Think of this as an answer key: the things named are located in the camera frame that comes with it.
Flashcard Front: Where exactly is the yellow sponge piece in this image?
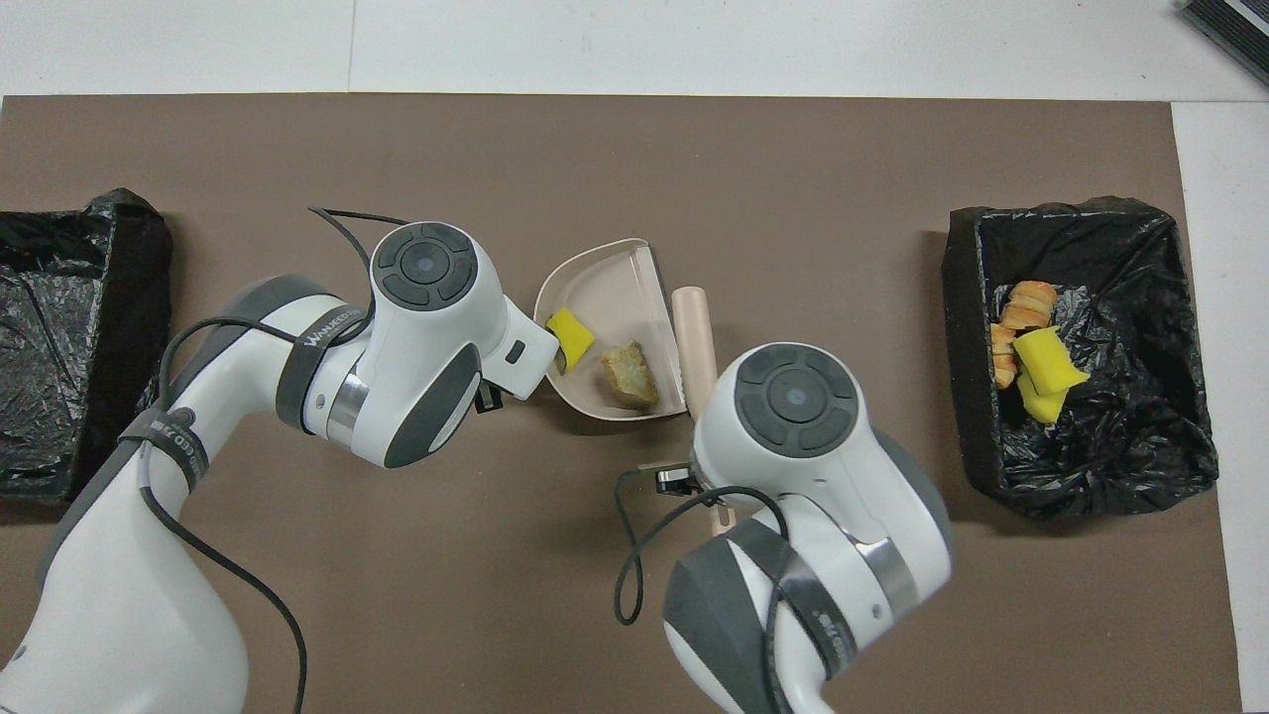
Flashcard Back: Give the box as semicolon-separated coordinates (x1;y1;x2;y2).
1018;375;1072;425
546;306;597;375
1012;325;1092;393

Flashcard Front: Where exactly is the toy croissant bread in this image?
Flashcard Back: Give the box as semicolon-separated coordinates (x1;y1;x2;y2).
601;340;661;410
991;322;1020;390
999;281;1060;333

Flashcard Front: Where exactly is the beige hand brush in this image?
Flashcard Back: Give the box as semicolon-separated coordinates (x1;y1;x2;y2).
671;286;736;537

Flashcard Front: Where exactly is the beige plastic dustpan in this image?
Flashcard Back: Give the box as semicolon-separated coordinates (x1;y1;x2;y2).
533;237;688;422

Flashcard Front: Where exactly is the black bag-lined bin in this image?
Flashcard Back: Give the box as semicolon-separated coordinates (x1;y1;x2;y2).
942;196;1219;523
0;187;174;504

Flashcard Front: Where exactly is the brown table mat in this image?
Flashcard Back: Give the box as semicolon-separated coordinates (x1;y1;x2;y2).
0;93;1242;714

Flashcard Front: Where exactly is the dark ribbed box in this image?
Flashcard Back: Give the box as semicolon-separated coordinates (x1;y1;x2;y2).
1178;0;1269;85

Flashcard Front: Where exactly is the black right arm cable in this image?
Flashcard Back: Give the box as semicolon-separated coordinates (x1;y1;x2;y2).
613;458;794;628

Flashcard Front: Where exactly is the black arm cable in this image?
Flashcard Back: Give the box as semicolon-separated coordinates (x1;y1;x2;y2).
613;458;794;628
139;206;412;714

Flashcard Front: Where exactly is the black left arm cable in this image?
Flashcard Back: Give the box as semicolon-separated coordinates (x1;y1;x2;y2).
139;206;412;714

